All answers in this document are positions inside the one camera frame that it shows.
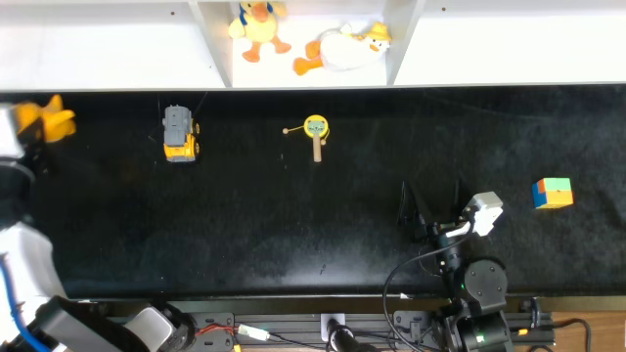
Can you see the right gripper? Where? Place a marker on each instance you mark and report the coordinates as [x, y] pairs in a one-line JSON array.
[[433, 232]]

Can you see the many-coloured puzzle cube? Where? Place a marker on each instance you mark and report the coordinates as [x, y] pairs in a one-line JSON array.
[[555, 193]]

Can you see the yellow wooden rattle drum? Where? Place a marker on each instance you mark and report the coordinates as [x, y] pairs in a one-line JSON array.
[[316, 127]]

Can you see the grey and yellow toy truck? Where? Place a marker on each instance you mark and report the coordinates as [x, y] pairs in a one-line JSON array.
[[178, 132]]

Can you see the yellow rubber duck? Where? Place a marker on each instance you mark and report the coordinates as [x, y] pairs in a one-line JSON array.
[[54, 122]]

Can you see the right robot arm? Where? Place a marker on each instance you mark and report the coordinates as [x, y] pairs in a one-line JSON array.
[[484, 283]]

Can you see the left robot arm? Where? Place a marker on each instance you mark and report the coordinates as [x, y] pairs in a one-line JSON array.
[[29, 264]]

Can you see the white plush duck yellow hat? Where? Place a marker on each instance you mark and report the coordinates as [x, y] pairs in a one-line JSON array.
[[347, 51]]

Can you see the white shelf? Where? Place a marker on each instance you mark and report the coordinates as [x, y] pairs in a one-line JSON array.
[[98, 54]]

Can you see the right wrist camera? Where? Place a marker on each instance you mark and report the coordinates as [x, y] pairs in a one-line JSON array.
[[484, 210]]

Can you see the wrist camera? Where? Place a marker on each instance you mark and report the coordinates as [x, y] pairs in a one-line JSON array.
[[484, 210], [9, 132]]

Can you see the mounting rail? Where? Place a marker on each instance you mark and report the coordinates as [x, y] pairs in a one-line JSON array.
[[293, 332]]

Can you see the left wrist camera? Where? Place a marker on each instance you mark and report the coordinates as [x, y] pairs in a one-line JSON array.
[[9, 132]]

